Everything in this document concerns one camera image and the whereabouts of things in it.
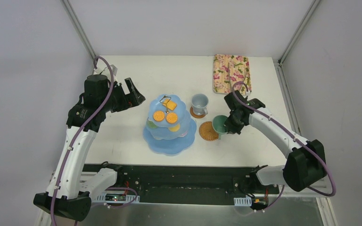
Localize green ceramic cup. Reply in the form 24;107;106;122
212;115;228;139

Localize woven rattan coaster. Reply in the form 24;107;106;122
198;121;219;141

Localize green cupcake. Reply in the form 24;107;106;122
146;121;157;129

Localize grey-blue ceramic mug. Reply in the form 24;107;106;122
191;94;209;115

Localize orange round biscuit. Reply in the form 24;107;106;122
165;112;178;124
153;111;165;122

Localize smooth wooden coaster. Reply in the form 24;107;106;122
189;107;206;119

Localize metal serving tongs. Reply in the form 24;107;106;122
229;62;250;95

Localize orange square biscuit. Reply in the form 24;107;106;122
162;98;177;111

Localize yellow frosted donut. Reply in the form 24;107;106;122
168;124;181;132

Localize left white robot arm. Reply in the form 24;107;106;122
33;74;145;222

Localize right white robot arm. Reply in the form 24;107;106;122
223;91;327;193

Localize floral serving tray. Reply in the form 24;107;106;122
213;54;252;96

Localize blue three-tier cake stand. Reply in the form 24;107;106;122
143;94;197;155

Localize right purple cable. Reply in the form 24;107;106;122
230;81;337;216

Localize purple cable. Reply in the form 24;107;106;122
49;56;115;226
230;81;337;216

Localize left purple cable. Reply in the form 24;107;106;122
49;56;115;226

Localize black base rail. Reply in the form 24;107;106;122
83;162;280;205

